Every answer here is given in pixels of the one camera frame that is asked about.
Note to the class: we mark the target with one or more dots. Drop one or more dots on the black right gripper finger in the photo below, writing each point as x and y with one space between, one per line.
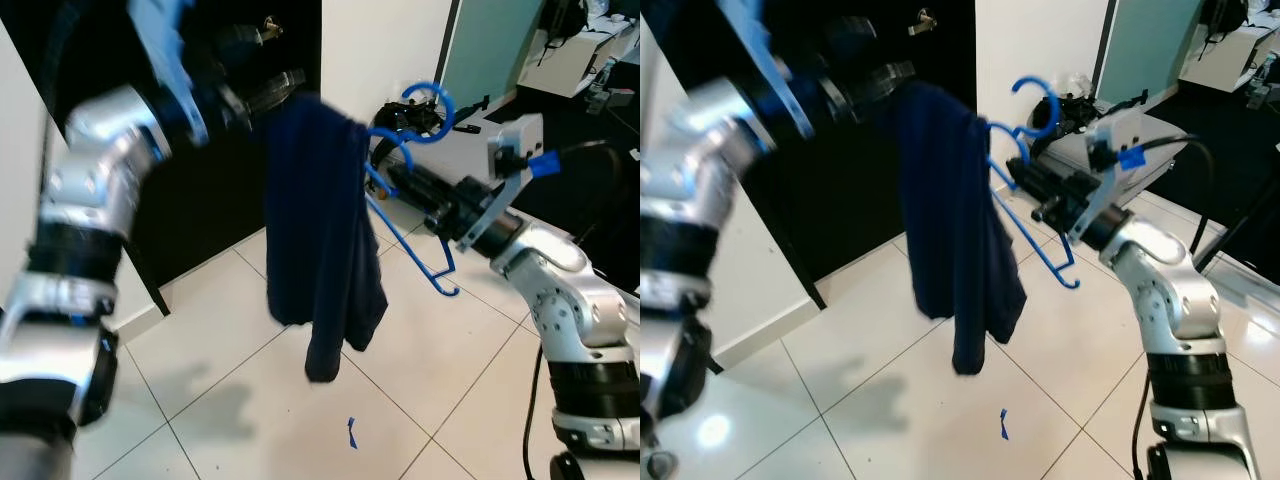
1040 197
422 177
1042 170
422 204

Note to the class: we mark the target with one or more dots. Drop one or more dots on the blue plastic hanger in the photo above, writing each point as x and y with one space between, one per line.
400 133
1010 127
447 120
1054 105

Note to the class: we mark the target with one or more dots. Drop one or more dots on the navy blue garment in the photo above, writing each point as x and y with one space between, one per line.
320 250
960 250

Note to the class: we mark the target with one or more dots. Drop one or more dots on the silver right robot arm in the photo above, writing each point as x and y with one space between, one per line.
1180 310
580 310

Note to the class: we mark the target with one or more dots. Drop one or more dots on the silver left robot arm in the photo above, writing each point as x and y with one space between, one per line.
690 170
90 180

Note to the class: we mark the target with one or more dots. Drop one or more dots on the black carpet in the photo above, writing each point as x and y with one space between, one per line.
1240 150
570 115

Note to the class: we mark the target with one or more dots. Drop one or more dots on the black door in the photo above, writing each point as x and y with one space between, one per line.
830 200
200 220

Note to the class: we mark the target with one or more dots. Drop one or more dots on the black metal clothes rack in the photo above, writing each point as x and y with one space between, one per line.
1240 215

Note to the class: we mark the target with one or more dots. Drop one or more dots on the white shelf unit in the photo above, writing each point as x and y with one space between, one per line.
1215 65
560 70

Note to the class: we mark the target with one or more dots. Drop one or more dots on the grey power adapter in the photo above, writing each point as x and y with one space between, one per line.
605 95
1262 88

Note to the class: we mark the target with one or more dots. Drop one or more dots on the black backpack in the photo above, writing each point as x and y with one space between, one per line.
565 20
1225 20

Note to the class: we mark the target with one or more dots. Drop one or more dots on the blue tape scrap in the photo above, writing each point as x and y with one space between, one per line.
1004 424
352 432

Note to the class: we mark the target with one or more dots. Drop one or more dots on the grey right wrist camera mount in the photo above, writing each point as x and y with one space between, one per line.
1115 150
515 145

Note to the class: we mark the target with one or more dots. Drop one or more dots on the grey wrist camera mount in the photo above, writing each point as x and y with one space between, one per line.
1115 150
515 145
165 60
765 55

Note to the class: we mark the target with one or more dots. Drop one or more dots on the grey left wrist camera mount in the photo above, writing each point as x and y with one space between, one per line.
765 55
165 60

